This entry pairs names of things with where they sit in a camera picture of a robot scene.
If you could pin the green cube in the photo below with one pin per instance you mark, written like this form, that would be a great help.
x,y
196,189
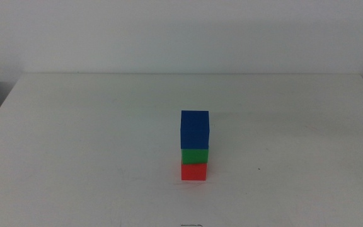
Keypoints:
x,y
194,156

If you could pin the red cube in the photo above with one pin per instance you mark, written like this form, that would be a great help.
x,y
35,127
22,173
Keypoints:
x,y
194,171

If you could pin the blue cube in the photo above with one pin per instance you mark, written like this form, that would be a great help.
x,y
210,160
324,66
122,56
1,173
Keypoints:
x,y
194,129

